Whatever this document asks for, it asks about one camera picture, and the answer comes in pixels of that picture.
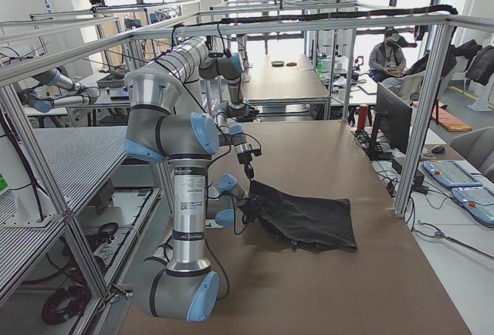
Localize black Huawei monitor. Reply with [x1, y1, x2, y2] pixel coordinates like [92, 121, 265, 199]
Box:
[367, 84, 412, 161]

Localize striped grey workbench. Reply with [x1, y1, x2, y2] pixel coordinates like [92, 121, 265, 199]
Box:
[0, 124, 163, 313]

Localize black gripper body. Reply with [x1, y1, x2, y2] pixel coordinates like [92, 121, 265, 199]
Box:
[235, 144, 262, 179]
[240, 195, 262, 225]

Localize aluminium frame post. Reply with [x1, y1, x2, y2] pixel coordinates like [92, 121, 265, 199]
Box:
[394, 22, 454, 218]

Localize black printed t-shirt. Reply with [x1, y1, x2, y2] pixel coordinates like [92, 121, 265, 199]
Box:
[249, 181, 357, 252]

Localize blue teach pendant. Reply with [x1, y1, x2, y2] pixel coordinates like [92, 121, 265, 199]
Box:
[451, 187, 494, 227]
[422, 160, 482, 188]

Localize seated person in grey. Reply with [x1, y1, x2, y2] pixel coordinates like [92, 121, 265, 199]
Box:
[369, 28, 406, 83]

